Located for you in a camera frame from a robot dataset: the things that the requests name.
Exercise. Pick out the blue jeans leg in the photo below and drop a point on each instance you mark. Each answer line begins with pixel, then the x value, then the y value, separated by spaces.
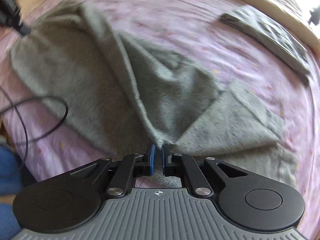
pixel 10 184

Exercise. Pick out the pink patterned bed sheet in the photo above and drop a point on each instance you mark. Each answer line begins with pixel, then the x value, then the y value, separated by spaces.
pixel 192 28

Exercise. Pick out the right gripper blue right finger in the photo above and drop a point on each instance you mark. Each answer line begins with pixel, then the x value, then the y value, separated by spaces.
pixel 170 162

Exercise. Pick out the grey speckled pant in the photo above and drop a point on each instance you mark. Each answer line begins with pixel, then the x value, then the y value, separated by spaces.
pixel 125 92

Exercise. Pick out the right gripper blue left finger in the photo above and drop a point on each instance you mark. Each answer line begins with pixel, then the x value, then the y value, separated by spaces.
pixel 145 163

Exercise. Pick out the folded grey garment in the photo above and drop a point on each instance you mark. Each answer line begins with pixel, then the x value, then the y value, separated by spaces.
pixel 270 34

